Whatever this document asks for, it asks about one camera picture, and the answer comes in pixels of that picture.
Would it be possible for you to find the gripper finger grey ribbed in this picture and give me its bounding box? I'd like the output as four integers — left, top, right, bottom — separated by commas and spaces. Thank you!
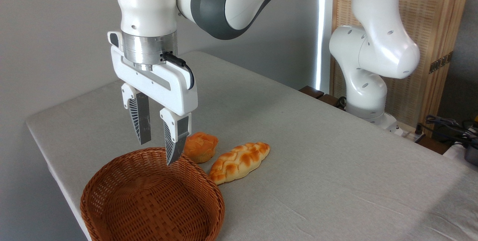
160, 107, 192, 166
121, 83, 152, 145

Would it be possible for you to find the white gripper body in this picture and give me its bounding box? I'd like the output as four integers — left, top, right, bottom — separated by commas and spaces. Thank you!
108, 31, 199, 117

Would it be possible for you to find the round orange bread bun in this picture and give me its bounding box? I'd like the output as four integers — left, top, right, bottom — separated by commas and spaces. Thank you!
183, 132, 219, 164

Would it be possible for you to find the braided golden bread loaf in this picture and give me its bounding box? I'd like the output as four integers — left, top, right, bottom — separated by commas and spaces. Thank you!
208, 142, 270, 185

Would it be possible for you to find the brown wicker basket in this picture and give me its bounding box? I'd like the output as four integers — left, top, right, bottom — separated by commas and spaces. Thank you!
80, 147, 226, 241

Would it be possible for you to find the grey tablecloth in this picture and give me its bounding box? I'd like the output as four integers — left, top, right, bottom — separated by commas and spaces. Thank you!
25, 50, 478, 241

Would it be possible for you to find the white power strip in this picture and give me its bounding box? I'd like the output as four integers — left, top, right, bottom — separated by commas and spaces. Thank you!
388, 123, 426, 142

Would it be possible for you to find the light wooden folding screen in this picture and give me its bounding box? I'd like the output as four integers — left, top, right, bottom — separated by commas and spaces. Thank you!
330, 0, 473, 137

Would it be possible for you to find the dark metal screen hinge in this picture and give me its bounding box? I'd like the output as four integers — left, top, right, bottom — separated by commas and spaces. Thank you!
429, 51, 453, 74

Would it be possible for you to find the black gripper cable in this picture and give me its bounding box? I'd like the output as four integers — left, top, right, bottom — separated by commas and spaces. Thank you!
161, 52, 195, 90

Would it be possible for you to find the black cable bundle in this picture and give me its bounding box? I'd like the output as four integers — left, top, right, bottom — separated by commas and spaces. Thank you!
416, 115, 478, 148

